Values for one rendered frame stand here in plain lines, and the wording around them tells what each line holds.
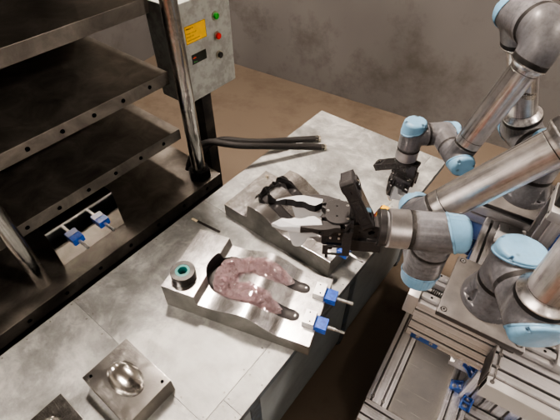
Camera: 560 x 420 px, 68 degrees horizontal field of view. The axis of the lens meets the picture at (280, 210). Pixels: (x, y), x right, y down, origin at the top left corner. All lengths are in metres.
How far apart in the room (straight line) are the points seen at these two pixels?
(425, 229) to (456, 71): 2.85
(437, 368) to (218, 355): 1.09
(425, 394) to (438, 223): 1.32
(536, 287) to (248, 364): 0.80
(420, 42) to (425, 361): 2.38
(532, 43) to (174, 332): 1.29
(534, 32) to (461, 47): 2.26
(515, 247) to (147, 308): 1.10
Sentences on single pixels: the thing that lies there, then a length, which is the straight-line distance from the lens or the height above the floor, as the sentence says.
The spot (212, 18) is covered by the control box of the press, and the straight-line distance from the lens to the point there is 1.84.
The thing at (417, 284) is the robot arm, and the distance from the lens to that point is 0.90.
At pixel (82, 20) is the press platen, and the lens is 1.46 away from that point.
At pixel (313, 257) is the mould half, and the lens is 1.47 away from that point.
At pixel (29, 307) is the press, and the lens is 1.67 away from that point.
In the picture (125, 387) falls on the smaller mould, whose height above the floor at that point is 0.85.
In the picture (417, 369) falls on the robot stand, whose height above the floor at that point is 0.21.
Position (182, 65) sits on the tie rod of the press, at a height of 1.33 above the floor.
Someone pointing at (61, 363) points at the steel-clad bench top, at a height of 0.80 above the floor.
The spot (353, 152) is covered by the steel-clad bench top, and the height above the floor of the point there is 0.80.
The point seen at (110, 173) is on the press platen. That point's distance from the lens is 1.64.
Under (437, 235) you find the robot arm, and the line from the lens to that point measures 0.79.
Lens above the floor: 2.02
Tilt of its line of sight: 46 degrees down
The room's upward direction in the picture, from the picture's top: straight up
